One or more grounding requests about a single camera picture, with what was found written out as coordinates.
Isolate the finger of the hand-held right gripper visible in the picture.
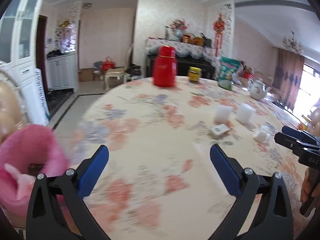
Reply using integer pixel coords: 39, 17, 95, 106
281, 126, 320, 144
274, 132, 320, 155

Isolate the tall white cupboard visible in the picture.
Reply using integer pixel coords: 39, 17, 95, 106
0, 0, 50, 98

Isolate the brown handbag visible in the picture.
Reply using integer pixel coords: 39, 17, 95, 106
199, 33, 212, 47

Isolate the cardboard box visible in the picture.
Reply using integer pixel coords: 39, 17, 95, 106
78, 68, 95, 82

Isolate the brown patterned curtain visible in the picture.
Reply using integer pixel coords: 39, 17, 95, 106
272, 48, 305, 113

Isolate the red thermos jug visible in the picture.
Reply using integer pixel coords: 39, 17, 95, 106
153, 45, 179, 88

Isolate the black piano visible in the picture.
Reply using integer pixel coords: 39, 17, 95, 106
146, 54, 217, 80

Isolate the white lattice panel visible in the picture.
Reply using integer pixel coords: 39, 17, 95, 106
34, 67, 50, 126

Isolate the red knot wall hanging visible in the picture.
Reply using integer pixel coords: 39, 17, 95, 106
212, 14, 225, 57

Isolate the crumpled white plastic wrap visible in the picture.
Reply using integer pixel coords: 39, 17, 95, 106
252, 126, 272, 143

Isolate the white floral teapot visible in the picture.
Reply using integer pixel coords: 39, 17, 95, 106
247, 78, 272, 101

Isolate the crystal chandelier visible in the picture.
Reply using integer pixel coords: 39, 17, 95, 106
282, 31, 304, 55

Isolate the low white cabinet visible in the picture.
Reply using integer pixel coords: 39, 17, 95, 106
46, 52, 80, 94

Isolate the cream upholstered chair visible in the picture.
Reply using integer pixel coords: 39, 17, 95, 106
104, 44, 134, 92

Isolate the green snack bag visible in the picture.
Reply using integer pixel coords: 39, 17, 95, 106
217, 57, 242, 91

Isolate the pink plastic bag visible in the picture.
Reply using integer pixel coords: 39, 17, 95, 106
0, 124, 71, 220

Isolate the yellow label glass jar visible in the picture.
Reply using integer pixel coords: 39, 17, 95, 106
301, 115, 311, 131

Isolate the yellow lid sauce jar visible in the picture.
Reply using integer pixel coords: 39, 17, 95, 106
188, 66, 202, 84

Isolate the lace piano cover cloth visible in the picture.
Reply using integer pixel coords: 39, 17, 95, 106
146, 38, 215, 61

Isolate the beige tufted dining chair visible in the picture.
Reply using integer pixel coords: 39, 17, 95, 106
307, 107, 320, 137

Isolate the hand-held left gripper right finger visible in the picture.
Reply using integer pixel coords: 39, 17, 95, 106
209, 144, 294, 240

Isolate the ornate white sofa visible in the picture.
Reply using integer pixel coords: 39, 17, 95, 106
236, 60, 274, 90

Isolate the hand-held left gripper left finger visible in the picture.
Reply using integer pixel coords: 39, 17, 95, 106
26, 145, 110, 240

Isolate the small cream box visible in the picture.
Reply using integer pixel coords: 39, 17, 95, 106
210, 124, 231, 138

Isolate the white foam block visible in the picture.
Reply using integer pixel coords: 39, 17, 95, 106
214, 105, 233, 125
236, 103, 256, 126

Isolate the vase of pink flowers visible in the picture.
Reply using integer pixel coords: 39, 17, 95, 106
169, 19, 188, 42

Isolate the red handbag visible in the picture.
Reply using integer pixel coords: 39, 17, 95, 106
102, 57, 116, 71

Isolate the person's right hand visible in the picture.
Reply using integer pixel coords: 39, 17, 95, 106
301, 167, 313, 203

